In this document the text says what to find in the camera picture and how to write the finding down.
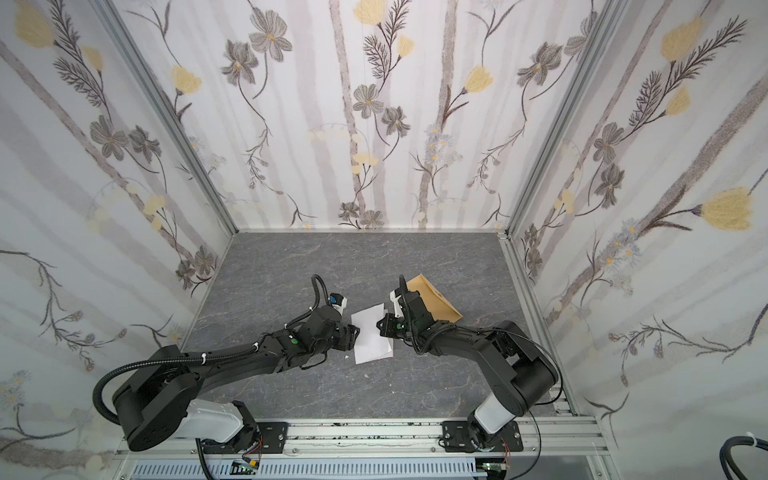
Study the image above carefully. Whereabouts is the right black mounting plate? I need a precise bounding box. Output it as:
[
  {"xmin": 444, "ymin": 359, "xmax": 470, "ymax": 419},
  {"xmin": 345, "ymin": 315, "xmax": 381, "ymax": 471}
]
[{"xmin": 438, "ymin": 420, "xmax": 524, "ymax": 453}]

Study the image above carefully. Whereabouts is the left black corrugated cable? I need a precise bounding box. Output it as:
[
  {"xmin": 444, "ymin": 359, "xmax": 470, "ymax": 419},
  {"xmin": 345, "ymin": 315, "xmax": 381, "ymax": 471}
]
[{"xmin": 91, "ymin": 350, "xmax": 265, "ymax": 480}]

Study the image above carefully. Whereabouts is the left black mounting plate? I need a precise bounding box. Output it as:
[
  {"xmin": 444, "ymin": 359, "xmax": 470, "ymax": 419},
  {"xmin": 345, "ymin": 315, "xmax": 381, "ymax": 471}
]
[{"xmin": 202, "ymin": 421, "xmax": 289, "ymax": 454}]

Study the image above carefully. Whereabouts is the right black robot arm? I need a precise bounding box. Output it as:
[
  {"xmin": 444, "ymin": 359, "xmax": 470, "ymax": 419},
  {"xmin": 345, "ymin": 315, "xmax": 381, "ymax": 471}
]
[{"xmin": 377, "ymin": 276, "xmax": 560, "ymax": 453}]

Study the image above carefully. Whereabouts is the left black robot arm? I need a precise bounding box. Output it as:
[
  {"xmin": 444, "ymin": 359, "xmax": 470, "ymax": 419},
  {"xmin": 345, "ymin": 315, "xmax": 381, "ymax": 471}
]
[{"xmin": 92, "ymin": 305, "xmax": 360, "ymax": 452}]

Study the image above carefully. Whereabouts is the black cable bottom right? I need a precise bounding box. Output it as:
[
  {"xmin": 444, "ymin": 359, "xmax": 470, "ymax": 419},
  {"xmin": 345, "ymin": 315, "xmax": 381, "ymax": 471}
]
[{"xmin": 719, "ymin": 434, "xmax": 768, "ymax": 480}]

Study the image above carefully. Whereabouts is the black mounting plate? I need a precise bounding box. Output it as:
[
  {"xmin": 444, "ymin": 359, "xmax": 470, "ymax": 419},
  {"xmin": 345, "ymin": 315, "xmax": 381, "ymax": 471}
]
[
  {"xmin": 438, "ymin": 420, "xmax": 524, "ymax": 453},
  {"xmin": 202, "ymin": 421, "xmax": 289, "ymax": 454}
]

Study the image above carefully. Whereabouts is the white floral letter paper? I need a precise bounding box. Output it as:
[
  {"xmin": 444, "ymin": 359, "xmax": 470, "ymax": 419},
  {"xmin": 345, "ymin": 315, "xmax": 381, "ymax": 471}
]
[{"xmin": 351, "ymin": 304, "xmax": 394, "ymax": 365}]

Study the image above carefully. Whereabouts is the brown kraft envelope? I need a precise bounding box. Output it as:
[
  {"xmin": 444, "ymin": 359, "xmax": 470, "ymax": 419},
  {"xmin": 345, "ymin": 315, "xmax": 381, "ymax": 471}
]
[{"xmin": 406, "ymin": 274, "xmax": 462, "ymax": 323}]

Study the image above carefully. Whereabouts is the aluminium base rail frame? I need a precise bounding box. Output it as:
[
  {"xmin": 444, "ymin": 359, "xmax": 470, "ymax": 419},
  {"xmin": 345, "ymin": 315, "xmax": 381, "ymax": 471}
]
[{"xmin": 105, "ymin": 416, "xmax": 620, "ymax": 479}]

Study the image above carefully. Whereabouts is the white perforated cable duct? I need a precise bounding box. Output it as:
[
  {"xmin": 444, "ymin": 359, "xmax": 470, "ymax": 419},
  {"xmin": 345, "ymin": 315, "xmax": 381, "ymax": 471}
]
[{"xmin": 121, "ymin": 458, "xmax": 487, "ymax": 479}]

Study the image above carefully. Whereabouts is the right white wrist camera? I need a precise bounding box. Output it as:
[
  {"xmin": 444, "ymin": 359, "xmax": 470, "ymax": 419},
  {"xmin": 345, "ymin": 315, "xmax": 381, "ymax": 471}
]
[{"xmin": 389, "ymin": 290, "xmax": 404, "ymax": 318}]

